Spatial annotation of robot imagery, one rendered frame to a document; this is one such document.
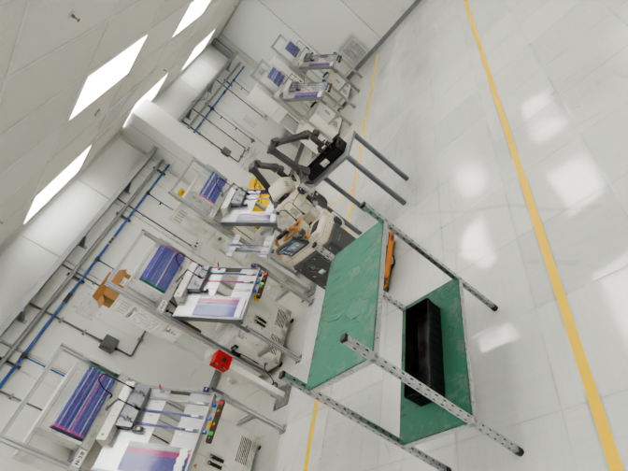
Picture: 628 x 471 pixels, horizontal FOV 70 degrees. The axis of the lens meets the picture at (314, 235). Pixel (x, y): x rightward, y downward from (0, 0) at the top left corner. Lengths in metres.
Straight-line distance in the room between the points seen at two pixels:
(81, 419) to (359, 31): 9.35
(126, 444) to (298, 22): 9.35
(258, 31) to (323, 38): 1.53
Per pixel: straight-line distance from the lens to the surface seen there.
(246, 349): 4.72
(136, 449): 3.93
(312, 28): 11.21
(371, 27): 11.05
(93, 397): 4.09
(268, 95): 8.52
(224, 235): 5.67
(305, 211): 3.95
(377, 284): 2.12
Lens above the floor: 1.95
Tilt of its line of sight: 18 degrees down
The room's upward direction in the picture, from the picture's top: 54 degrees counter-clockwise
